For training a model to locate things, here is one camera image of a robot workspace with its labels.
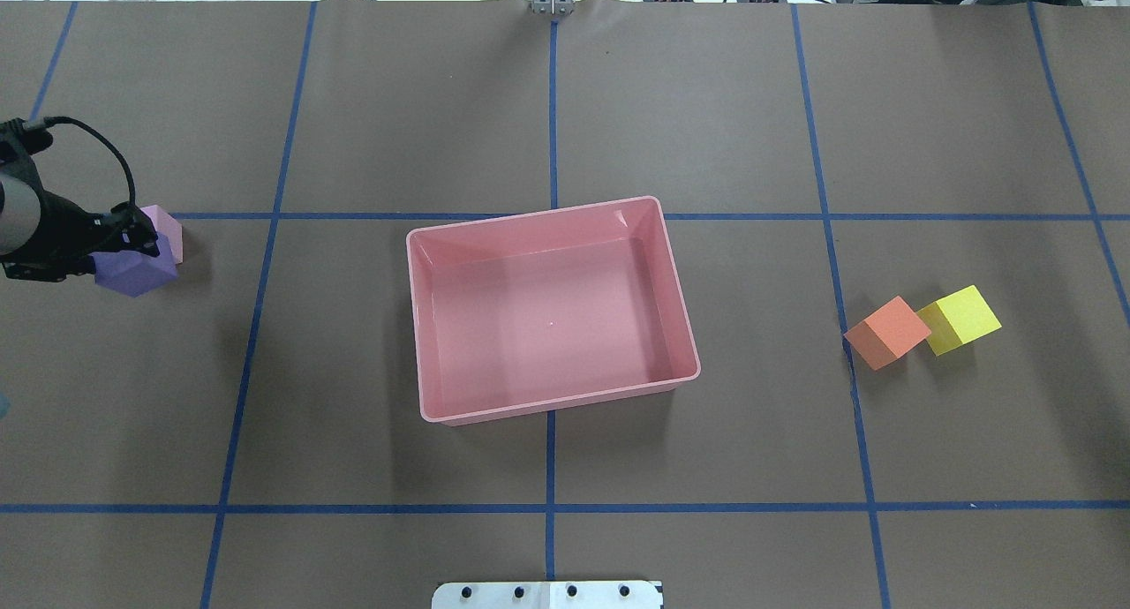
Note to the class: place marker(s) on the orange foam block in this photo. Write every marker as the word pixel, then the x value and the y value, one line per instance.
pixel 888 334

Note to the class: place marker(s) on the white mounting plate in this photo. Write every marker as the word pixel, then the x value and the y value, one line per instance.
pixel 550 594

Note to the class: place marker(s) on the pink foam block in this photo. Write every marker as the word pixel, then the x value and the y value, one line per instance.
pixel 166 225

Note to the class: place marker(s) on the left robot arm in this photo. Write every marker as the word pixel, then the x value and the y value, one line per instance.
pixel 21 139

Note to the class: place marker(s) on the purple foam block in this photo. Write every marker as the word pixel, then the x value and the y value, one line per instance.
pixel 133 274

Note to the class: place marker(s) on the yellow foam block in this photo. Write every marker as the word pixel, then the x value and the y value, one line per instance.
pixel 958 319

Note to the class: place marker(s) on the pink plastic bin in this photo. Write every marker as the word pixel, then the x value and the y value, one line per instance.
pixel 536 312

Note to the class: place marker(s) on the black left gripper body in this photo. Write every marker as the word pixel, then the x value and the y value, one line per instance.
pixel 60 231

